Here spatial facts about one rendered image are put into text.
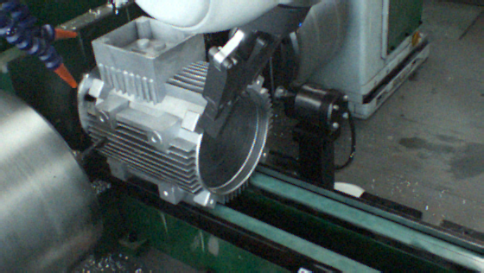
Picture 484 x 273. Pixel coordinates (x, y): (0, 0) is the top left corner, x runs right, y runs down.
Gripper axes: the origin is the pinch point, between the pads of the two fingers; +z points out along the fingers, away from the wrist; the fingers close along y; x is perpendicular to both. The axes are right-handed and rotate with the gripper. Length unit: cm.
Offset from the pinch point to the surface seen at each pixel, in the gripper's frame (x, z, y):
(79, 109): -20.1, 19.9, 0.7
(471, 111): 26, 20, -63
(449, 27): 1, 127, -277
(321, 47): -1.4, 10.0, -35.0
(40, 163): -8.3, 3.2, 19.3
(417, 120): 19, 24, -55
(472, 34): 14, 115, -265
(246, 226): 10.7, 15.3, -1.0
